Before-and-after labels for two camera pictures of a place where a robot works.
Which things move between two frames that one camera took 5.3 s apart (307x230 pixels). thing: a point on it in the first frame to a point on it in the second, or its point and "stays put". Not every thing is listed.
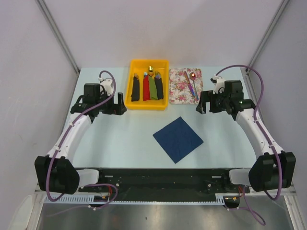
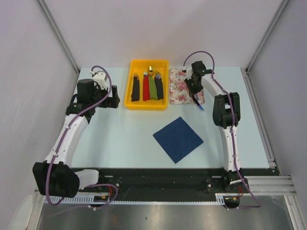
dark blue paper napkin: [178, 139] stays put
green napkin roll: [153, 94] stays put
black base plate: [167, 182] stays put
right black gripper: [208, 96] to [191, 90]
